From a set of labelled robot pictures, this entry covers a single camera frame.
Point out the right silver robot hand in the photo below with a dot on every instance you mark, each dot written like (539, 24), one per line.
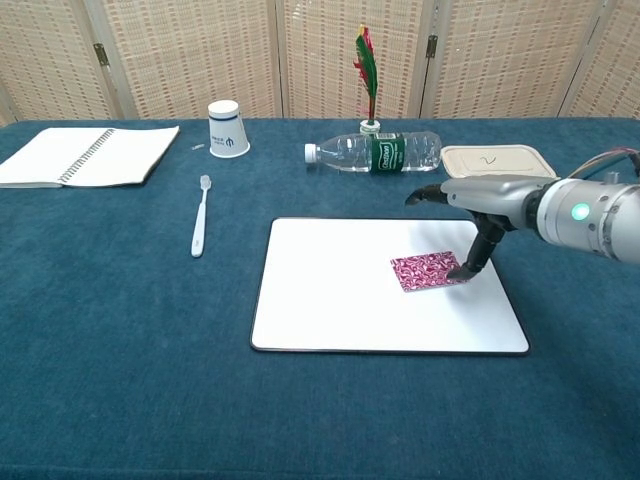
(490, 197)

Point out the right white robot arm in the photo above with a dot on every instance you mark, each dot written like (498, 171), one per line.
(605, 220)

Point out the white board black frame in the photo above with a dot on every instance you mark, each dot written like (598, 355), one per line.
(330, 300)

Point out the beige food container lid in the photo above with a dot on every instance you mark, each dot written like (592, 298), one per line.
(500, 162)

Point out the clear plastic water bottle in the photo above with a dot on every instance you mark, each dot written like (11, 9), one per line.
(350, 152)

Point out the brass screen hinge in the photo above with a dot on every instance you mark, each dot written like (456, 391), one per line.
(102, 55)
(432, 46)

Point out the red green feather shuttlecock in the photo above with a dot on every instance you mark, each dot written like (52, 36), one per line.
(367, 60)

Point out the white upturned paper cup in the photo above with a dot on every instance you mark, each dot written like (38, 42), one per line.
(227, 132)

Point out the white toothbrush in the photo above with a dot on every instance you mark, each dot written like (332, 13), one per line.
(199, 230)

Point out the woven folding screen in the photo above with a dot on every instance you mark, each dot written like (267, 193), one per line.
(200, 55)

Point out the open spiral notebook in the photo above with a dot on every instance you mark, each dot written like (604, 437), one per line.
(120, 155)

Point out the dark blue tablecloth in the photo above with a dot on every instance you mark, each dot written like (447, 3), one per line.
(125, 325)

